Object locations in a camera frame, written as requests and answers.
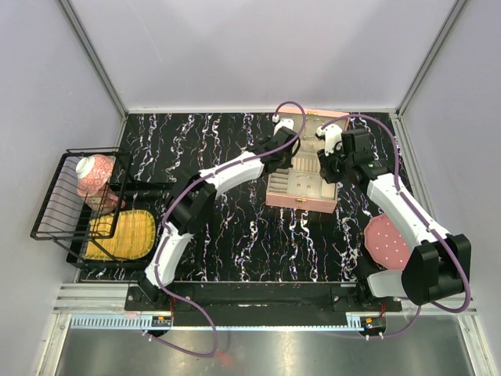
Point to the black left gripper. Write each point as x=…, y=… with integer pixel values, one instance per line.
x=287, y=164

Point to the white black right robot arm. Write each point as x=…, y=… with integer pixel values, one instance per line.
x=422, y=260

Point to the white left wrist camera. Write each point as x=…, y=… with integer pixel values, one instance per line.
x=285, y=124

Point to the pink polka dot plate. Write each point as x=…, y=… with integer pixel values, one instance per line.
x=385, y=244

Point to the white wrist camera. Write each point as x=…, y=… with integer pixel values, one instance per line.
x=331, y=135
x=285, y=124

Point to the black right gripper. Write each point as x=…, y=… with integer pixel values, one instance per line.
x=325, y=170

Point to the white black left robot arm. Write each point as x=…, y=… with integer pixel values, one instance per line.
x=190, y=203

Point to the black wire dish rack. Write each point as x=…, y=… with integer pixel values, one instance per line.
x=65, y=219

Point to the yellow woven mat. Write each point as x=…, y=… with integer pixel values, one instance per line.
x=133, y=238

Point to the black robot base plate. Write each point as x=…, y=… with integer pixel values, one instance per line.
x=259, y=304

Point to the pink jewelry box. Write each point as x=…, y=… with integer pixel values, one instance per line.
x=282, y=190

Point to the pink patterned ceramic bowl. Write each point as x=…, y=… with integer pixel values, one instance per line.
x=93, y=173

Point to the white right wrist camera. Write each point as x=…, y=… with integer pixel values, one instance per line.
x=331, y=135

